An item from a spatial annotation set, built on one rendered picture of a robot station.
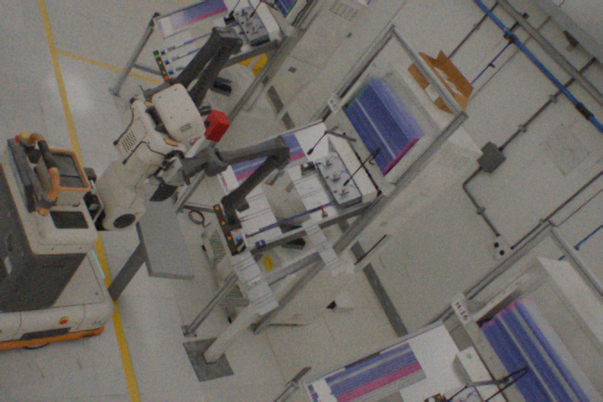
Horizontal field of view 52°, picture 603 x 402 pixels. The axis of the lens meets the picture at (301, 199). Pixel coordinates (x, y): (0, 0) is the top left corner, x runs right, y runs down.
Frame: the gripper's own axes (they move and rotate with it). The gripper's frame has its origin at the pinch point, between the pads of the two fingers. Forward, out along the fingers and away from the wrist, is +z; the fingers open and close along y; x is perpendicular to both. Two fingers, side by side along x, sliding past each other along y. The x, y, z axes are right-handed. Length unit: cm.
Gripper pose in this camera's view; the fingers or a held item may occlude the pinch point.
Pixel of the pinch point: (235, 230)
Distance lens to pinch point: 323.6
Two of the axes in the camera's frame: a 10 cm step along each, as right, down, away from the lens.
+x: -9.3, 3.4, -1.6
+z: 0.8, 5.9, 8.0
